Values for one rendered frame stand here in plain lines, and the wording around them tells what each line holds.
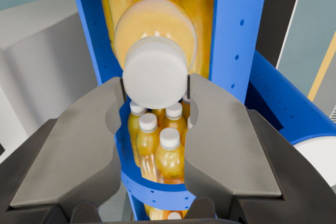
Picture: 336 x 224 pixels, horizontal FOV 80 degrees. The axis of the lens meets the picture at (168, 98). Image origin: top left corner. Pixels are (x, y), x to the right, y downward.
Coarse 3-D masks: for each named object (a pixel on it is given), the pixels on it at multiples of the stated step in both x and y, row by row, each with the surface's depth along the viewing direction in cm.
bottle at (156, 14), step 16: (144, 0) 15; (160, 0) 15; (176, 0) 19; (128, 16) 15; (144, 16) 14; (160, 16) 14; (176, 16) 14; (128, 32) 14; (144, 32) 13; (160, 32) 13; (176, 32) 14; (192, 32) 15; (128, 48) 14; (176, 48) 13; (192, 48) 15; (192, 64) 16
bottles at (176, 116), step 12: (108, 12) 35; (108, 24) 37; (108, 36) 39; (132, 108) 48; (144, 108) 49; (168, 108) 46; (180, 108) 46; (132, 120) 49; (168, 120) 48; (180, 120) 48; (132, 132) 50; (180, 132) 48; (132, 144) 54; (144, 204) 70
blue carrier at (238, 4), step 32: (96, 0) 36; (224, 0) 21; (256, 0) 24; (96, 32) 37; (224, 32) 23; (256, 32) 28; (96, 64) 37; (224, 64) 25; (128, 96) 52; (128, 160) 58; (128, 192) 59; (160, 192) 38
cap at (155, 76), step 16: (144, 48) 11; (160, 48) 11; (128, 64) 11; (144, 64) 11; (160, 64) 11; (176, 64) 11; (128, 80) 12; (144, 80) 12; (160, 80) 12; (176, 80) 12; (144, 96) 12; (160, 96) 12; (176, 96) 12
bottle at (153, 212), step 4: (152, 208) 62; (156, 208) 61; (152, 212) 62; (156, 212) 61; (160, 212) 61; (164, 212) 61; (168, 212) 63; (152, 216) 62; (156, 216) 61; (160, 216) 61; (164, 216) 61
